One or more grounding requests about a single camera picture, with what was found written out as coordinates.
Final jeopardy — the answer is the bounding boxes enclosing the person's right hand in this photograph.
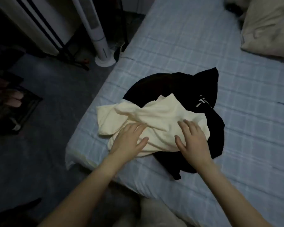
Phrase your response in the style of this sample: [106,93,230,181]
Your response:
[174,119,214,167]

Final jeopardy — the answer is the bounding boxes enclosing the person's left hand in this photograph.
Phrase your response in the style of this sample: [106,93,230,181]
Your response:
[109,122,149,164]

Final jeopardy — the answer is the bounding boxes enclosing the cream printed hoodie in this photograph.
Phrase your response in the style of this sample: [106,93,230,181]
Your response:
[96,93,210,159]

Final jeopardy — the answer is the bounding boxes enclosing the black hoodie with white lettering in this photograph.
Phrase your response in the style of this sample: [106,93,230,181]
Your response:
[122,67,225,180]

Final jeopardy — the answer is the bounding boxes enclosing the bed with blue plaid sheet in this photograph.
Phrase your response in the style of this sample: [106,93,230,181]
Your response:
[65,0,284,227]

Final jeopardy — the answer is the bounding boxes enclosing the person's right forearm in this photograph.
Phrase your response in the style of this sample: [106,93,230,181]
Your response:
[194,158,279,227]

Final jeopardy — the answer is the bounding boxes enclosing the person's left forearm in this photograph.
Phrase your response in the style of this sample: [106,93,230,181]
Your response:
[38,151,133,227]

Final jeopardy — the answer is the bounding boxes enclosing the person's grey trousers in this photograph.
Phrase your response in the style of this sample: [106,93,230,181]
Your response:
[123,197,187,227]

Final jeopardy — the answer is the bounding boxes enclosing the white tower fan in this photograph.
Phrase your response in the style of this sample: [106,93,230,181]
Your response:
[71,0,116,68]

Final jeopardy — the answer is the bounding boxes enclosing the pink slipper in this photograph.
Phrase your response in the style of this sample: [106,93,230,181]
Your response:
[3,90,23,108]

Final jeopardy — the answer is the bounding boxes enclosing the dark shoe rack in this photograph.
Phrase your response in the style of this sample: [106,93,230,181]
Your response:
[0,71,43,135]

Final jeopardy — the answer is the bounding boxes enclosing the beige crumpled duvet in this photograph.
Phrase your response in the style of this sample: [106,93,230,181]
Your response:
[240,0,284,60]

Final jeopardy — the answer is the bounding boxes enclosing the dark plush item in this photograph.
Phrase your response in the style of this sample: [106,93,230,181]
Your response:
[223,0,248,16]

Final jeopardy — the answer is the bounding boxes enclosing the white air conditioner unit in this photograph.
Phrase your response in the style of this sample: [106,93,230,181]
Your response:
[0,0,79,56]

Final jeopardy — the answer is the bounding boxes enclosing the white cable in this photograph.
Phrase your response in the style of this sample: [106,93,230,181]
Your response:
[113,44,133,61]

